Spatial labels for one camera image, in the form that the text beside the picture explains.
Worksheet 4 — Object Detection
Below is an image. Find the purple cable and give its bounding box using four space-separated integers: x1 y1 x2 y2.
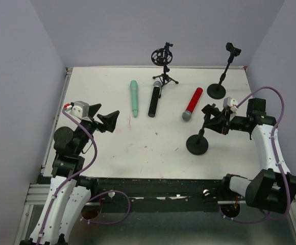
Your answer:
218 87 291 222
30 108 131 242

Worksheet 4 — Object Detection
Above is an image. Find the red microphone grey grille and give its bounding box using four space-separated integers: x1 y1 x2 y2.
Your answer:
182 87 203 122

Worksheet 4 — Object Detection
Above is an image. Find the tall black round-base stand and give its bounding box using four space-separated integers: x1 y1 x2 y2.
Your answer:
207 42 241 100

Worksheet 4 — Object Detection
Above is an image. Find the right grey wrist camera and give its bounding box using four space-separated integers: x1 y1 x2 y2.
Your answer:
223 97 238 112

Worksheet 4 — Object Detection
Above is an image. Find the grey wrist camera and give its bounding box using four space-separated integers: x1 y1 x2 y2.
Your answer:
63 101 89 119
223 97 238 112

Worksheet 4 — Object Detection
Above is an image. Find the black mounting base plate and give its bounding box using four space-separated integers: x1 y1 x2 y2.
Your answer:
67 177 251 214

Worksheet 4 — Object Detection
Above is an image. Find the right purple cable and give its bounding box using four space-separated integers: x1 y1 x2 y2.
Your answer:
218 87 291 222

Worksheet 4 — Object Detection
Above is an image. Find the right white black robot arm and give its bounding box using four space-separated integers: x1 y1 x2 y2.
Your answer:
202 98 296 214

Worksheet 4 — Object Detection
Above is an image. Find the short black round-base stand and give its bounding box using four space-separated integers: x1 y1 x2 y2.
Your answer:
186 103 218 156

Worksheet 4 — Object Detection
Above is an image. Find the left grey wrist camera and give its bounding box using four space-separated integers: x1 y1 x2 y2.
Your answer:
63 101 89 119

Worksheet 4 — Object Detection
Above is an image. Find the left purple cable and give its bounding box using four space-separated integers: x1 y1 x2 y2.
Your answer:
30 108 131 242

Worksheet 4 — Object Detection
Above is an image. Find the mint green microphone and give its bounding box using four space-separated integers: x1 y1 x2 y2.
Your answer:
130 80 139 118

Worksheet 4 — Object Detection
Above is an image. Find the black microphone silver grille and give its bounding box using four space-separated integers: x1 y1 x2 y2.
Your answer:
148 81 162 117

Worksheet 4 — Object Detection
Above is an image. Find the black tripod shock mount stand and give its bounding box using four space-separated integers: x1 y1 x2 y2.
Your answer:
151 42 179 98

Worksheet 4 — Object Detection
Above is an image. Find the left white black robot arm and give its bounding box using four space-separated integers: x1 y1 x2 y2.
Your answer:
20 101 119 244

